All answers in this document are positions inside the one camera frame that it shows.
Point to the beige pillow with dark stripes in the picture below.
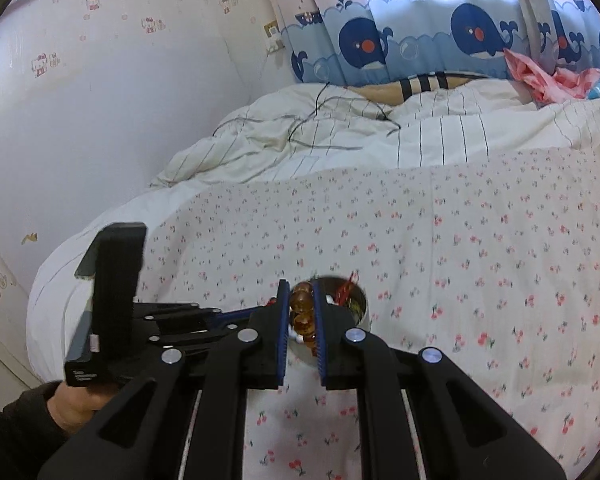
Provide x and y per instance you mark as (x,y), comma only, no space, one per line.
(420,87)

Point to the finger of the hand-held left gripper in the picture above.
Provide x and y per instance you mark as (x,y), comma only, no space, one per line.
(180,311)
(190,339)

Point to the person's left forearm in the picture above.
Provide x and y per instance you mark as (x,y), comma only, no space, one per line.
(15,435)

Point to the blue whale print curtain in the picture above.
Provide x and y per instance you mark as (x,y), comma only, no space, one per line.
(430,25)

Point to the cherry print blanket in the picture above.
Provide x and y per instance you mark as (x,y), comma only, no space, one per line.
(430,260)

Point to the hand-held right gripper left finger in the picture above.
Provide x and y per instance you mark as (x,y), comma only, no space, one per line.
(283,335)

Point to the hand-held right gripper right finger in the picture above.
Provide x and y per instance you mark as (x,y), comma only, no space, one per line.
(321,335)

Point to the round metal bowl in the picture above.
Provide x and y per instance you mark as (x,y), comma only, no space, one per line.
(364,310)

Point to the gold jewelry piece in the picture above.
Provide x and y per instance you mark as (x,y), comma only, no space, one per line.
(352,305)

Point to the white striped duvet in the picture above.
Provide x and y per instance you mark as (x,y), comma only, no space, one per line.
(430,130)

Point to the wall outlet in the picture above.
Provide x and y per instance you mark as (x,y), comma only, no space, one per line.
(274,36)

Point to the person's left hand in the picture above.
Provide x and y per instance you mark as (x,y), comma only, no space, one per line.
(77,407)

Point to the pink cloth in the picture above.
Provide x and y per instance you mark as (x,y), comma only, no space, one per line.
(540,77)

